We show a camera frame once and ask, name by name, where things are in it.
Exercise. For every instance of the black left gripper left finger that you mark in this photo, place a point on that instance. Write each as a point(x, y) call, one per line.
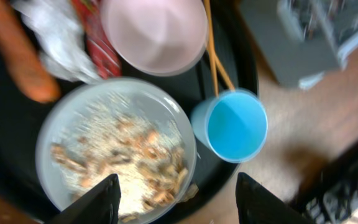
point(98, 206)

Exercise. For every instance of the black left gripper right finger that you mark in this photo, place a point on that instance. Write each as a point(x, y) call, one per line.
point(257, 205)

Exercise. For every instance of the light blue cup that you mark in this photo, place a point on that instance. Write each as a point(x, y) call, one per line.
point(233, 125)

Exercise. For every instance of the wooden chopstick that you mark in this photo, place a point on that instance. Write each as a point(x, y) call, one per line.
point(210, 28)
point(216, 66)

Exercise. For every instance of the grey dishwasher rack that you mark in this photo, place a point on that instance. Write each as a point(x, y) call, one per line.
point(301, 40)

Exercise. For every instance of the peanut shell on tray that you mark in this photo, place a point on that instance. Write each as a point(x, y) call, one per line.
point(190, 193)

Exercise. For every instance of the white plate with food scraps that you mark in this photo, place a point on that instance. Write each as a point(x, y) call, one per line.
point(124, 126)

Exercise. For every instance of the red snack wrapper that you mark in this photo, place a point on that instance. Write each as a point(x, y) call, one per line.
point(100, 50)

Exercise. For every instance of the orange carrot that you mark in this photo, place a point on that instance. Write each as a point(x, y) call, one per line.
point(22, 61)

